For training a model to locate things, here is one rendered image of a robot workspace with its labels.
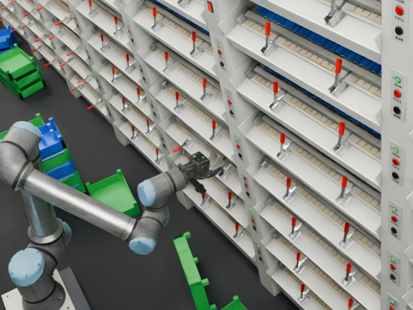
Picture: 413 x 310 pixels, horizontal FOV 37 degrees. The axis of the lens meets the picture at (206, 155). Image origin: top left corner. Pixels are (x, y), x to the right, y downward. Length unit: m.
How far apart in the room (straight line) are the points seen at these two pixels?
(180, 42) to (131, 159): 1.43
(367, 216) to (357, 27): 0.57
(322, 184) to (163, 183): 0.68
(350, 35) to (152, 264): 1.83
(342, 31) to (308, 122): 0.41
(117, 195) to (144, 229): 1.07
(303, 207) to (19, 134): 1.05
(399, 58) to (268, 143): 0.79
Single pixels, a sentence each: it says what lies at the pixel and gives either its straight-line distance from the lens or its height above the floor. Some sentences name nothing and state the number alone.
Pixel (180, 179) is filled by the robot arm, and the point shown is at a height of 0.67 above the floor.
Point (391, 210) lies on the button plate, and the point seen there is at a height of 1.05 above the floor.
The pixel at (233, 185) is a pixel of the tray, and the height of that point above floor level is 0.53.
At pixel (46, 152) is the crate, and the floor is 0.34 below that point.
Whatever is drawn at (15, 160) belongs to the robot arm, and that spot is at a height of 0.91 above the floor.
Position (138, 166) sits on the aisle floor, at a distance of 3.44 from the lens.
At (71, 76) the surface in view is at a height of 0.16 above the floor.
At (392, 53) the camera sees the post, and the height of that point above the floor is 1.49.
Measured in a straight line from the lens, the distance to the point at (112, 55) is 3.02.
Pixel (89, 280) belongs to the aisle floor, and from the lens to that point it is 2.98.
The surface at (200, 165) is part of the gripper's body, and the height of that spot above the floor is 0.68.
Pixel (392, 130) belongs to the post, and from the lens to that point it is 1.39.
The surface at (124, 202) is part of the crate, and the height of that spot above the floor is 0.00.
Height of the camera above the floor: 2.19
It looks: 40 degrees down
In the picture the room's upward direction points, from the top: 14 degrees counter-clockwise
